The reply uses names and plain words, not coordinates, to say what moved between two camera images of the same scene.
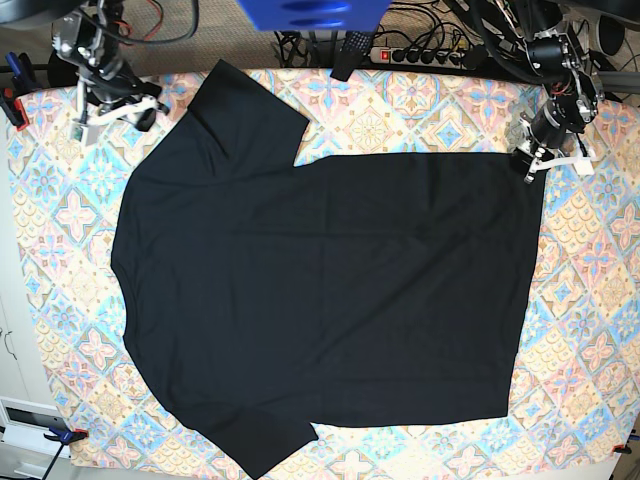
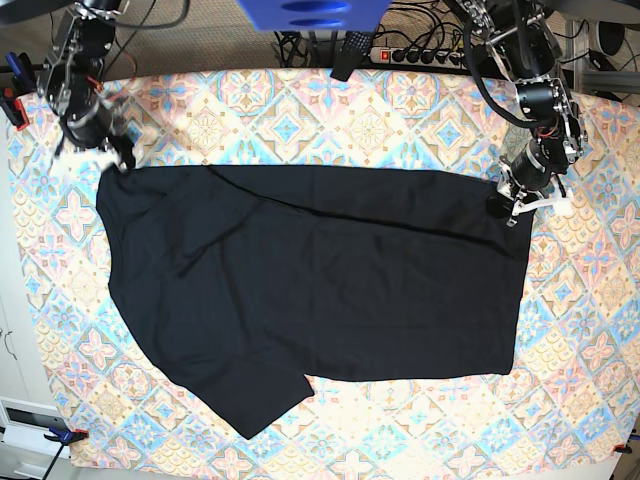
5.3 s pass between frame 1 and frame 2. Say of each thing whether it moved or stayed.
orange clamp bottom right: stayed
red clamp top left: stayed
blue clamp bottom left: stayed
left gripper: moved
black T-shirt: moved
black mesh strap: stayed
